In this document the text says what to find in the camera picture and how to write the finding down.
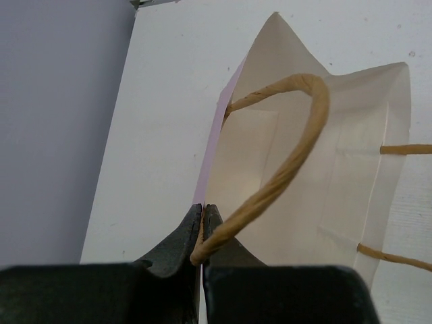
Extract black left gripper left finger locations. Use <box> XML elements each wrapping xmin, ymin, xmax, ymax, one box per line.
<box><xmin>1</xmin><ymin>204</ymin><xmax>203</xmax><ymax>323</ymax></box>

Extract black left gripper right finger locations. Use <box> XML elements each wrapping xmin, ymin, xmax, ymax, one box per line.
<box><xmin>201</xmin><ymin>203</ymin><xmax>381</xmax><ymax>324</ymax></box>

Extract lilac paper bag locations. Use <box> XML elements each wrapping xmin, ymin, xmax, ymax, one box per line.
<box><xmin>190</xmin><ymin>11</ymin><xmax>432</xmax><ymax>324</ymax></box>

